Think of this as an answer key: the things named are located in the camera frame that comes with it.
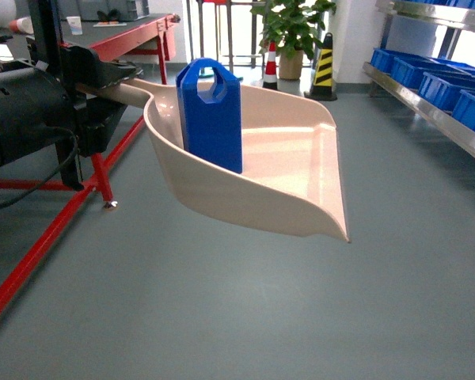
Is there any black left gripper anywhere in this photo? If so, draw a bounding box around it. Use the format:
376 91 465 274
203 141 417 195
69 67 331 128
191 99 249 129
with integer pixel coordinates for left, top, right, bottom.
59 45 143 157

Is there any blue plastic block part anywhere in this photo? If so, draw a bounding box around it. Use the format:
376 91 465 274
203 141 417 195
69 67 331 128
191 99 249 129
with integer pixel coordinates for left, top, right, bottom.
176 58 243 173

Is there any beige plastic dustpan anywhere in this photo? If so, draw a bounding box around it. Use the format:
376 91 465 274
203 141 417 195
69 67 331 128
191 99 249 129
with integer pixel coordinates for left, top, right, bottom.
120 78 352 244

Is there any steel flow rack shelf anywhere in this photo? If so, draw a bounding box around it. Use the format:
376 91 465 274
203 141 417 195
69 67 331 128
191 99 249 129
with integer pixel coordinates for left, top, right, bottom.
363 1 475 158

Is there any white paper cup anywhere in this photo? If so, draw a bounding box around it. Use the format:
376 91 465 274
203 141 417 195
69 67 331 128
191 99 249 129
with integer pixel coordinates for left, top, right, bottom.
66 16 83 36

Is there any red white traffic cone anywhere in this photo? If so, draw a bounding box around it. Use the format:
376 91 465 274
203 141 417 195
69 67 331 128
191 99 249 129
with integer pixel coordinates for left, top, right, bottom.
262 41 278 90

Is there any green potted plant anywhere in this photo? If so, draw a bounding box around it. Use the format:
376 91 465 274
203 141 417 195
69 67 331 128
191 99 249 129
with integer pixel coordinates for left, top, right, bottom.
250 0 336 81

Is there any yellow black traffic cone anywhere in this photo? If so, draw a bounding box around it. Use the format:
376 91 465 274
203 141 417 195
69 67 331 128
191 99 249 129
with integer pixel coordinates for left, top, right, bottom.
304 32 337 101

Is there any blue plastic bin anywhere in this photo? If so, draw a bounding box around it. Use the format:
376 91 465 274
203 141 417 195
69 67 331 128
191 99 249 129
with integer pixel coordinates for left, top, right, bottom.
452 90 475 132
418 73 475 112
370 47 432 74
389 57 466 89

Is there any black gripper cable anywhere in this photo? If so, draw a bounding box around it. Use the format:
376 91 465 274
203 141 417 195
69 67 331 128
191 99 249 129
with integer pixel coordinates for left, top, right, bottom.
0 125 80 211

